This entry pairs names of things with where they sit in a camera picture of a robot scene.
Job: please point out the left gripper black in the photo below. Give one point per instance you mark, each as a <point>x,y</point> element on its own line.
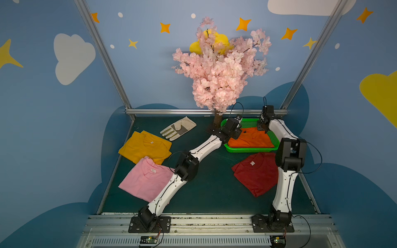
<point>235,124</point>

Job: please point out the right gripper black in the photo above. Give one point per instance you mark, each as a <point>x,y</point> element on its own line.
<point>263,122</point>

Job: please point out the orange t-shirt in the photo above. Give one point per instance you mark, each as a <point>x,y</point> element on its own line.
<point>251,138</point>

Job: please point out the dark red t-shirt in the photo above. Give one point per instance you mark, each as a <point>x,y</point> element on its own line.
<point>258,173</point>

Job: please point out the yellow t-shirt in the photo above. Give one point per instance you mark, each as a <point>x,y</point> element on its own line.
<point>144,144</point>

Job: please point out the pink t-shirt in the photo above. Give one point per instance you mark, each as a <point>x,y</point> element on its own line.
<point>146,179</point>

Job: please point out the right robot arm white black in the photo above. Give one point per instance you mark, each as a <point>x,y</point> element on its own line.
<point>290,159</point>

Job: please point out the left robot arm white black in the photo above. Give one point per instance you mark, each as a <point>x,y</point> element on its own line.
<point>186,170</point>

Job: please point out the green plastic basket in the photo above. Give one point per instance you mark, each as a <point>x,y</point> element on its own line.
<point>250,123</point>

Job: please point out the white grey work glove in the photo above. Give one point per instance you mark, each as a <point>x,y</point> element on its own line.
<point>178,129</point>

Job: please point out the pink artificial blossom tree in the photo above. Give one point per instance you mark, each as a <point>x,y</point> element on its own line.
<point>219,67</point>

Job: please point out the right controller board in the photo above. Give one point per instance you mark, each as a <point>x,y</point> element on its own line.
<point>277,242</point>

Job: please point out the controller board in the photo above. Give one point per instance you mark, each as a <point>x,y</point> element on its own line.
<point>277,242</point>
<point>148,240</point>

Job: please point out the left controller board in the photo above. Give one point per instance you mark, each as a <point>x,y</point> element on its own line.
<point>148,240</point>

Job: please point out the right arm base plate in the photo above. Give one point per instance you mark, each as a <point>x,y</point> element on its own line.
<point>264,224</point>

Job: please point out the rear frame crossbar aluminium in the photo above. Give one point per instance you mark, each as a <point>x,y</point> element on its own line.
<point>156,111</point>

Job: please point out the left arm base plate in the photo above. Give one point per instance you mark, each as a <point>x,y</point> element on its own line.
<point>154,225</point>

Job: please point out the right frame post aluminium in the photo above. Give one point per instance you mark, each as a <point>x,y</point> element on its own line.
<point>323,37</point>

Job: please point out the frame post aluminium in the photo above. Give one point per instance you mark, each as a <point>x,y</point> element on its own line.
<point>85,13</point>
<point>323,37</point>

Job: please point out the aluminium mounting rail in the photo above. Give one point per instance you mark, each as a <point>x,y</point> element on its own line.
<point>209,231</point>

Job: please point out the left frame post aluminium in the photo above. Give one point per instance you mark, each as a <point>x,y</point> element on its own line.
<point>85,13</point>

